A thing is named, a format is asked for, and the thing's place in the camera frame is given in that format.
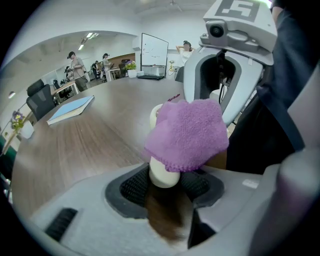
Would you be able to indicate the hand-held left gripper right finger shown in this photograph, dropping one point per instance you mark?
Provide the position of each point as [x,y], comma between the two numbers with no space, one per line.
[230,197]

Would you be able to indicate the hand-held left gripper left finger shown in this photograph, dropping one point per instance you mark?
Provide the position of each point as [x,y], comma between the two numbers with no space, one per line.
[87,212]

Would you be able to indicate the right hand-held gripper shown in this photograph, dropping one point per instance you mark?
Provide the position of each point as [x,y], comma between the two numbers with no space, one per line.
[240,27]

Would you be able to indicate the purple cloth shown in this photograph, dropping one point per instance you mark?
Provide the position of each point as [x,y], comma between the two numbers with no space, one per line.
[190,135]

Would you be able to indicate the cream handheld fan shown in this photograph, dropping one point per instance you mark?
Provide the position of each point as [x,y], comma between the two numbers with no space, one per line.
[162,175]

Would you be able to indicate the wooden table with white legs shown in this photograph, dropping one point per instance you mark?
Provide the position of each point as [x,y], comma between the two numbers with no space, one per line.
[66,86]

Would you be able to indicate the black mesh office chair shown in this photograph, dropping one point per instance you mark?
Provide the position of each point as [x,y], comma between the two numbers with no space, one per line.
[178,75]

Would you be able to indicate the yellow device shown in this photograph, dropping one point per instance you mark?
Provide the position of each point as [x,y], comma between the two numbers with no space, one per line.
[171,68]

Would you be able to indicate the person's dark navy clothing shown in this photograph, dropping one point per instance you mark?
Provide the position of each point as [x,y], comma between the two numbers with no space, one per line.
[287,87]

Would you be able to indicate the black tablet sleeve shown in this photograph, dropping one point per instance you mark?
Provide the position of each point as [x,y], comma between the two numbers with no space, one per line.
[151,77]

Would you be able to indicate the whiteboard on black stand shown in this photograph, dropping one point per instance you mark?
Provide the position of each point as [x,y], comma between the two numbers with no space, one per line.
[153,50]

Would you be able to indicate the small ribbed pale blue pot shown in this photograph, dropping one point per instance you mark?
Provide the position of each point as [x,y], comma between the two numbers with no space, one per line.
[140,73]

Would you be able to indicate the potted purple flowers white pot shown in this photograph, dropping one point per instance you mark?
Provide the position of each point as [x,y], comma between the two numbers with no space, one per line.
[25,128]
[131,70]

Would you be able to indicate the light blue notebook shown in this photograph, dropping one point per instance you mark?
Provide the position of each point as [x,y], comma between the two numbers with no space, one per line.
[70,110]

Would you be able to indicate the black high-back office chair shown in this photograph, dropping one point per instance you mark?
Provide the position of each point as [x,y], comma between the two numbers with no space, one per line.
[41,100]

